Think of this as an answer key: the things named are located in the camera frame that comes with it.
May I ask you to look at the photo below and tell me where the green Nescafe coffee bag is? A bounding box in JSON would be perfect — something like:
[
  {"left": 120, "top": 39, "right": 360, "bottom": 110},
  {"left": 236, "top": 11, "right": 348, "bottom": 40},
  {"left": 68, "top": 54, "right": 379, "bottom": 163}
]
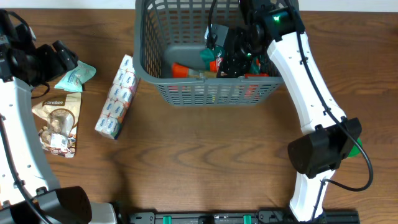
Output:
[{"left": 200, "top": 46, "right": 269, "bottom": 78}]

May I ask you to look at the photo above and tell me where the spaghetti pack with red ends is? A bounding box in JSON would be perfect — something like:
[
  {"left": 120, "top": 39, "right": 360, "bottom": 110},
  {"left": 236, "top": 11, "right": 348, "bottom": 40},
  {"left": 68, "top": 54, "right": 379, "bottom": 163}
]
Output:
[{"left": 171, "top": 62, "right": 269, "bottom": 78}]

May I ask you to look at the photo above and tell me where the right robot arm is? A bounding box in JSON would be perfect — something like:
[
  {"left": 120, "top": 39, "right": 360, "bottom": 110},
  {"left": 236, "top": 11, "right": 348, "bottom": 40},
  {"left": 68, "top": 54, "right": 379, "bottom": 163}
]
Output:
[{"left": 217, "top": 1, "right": 362, "bottom": 222}]

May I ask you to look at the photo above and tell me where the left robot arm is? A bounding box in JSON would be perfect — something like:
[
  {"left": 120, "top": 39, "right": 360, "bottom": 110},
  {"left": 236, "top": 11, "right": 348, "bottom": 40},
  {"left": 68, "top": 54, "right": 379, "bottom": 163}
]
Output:
[{"left": 1, "top": 9, "right": 118, "bottom": 223}]

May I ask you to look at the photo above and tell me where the white tissue pack bundle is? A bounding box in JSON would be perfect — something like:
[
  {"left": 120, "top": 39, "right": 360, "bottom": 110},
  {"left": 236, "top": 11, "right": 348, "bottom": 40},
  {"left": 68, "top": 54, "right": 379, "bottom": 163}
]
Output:
[{"left": 95, "top": 55, "right": 140, "bottom": 139}]

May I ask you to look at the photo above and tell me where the teal snack pouch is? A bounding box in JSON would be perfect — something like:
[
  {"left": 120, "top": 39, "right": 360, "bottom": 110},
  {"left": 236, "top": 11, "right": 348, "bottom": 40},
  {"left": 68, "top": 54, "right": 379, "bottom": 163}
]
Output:
[{"left": 55, "top": 60, "right": 96, "bottom": 93}]

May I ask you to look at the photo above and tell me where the beige nuts bag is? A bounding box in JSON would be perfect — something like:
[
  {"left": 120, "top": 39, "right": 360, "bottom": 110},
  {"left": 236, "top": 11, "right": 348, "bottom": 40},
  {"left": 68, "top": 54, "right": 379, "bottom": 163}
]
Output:
[{"left": 32, "top": 93, "right": 81, "bottom": 158}]

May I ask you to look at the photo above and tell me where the grey plastic basket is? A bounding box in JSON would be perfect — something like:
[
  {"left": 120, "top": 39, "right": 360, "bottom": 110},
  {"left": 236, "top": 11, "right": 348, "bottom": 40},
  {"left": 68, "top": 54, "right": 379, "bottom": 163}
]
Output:
[{"left": 133, "top": 0, "right": 282, "bottom": 106}]

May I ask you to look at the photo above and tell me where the green lid jar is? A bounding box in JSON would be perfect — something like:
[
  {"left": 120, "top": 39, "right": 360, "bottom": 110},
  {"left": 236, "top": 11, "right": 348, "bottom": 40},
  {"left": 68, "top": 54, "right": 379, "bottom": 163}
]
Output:
[{"left": 348, "top": 138, "right": 363, "bottom": 158}]

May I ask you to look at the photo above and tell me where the black rail at table edge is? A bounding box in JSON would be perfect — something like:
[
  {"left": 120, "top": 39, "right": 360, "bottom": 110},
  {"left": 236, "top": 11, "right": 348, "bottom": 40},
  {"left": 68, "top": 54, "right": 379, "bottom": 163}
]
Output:
[{"left": 118, "top": 208, "right": 361, "bottom": 224}]

